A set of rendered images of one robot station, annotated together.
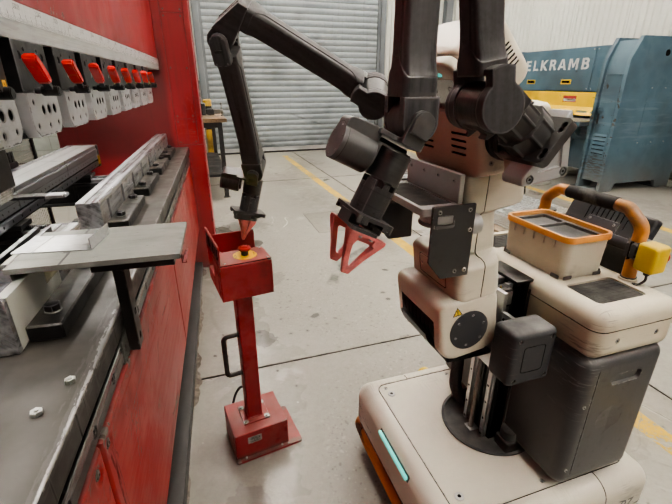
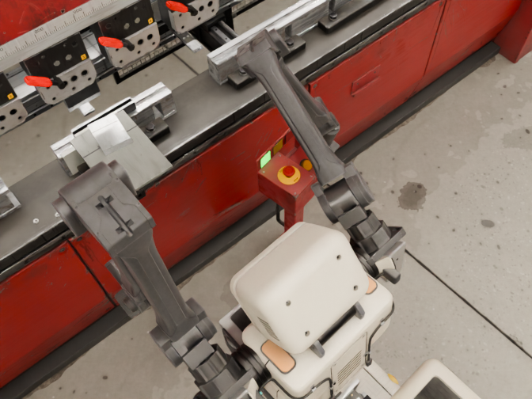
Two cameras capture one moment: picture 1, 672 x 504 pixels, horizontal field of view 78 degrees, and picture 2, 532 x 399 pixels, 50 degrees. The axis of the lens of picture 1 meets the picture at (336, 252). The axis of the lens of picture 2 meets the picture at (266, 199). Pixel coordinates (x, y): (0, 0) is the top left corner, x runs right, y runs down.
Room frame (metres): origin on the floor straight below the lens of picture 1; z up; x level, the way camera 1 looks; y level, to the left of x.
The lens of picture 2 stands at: (0.73, -0.61, 2.28)
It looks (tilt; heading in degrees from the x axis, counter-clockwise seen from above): 59 degrees down; 69
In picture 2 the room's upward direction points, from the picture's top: 3 degrees counter-clockwise
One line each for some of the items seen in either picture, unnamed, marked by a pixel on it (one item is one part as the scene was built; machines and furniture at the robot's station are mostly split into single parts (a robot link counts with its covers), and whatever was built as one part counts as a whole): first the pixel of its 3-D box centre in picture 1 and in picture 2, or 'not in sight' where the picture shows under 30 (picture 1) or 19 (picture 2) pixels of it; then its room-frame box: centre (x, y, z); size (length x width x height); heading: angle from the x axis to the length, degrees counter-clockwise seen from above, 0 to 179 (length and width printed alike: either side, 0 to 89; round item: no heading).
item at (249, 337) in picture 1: (248, 353); (293, 222); (1.20, 0.31, 0.39); 0.05 x 0.05 x 0.54; 26
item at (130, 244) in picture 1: (108, 244); (120, 153); (0.70, 0.42, 1.00); 0.26 x 0.18 x 0.01; 105
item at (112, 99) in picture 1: (97, 86); not in sight; (1.41, 0.76, 1.26); 0.15 x 0.09 x 0.17; 15
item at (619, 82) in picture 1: (551, 110); not in sight; (6.59, -3.27, 0.87); 3.02 x 1.35 x 1.75; 19
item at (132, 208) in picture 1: (128, 211); (267, 61); (1.26, 0.66, 0.89); 0.30 x 0.05 x 0.03; 15
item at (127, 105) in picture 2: (24, 251); (104, 119); (0.69, 0.57, 0.99); 0.20 x 0.03 x 0.03; 15
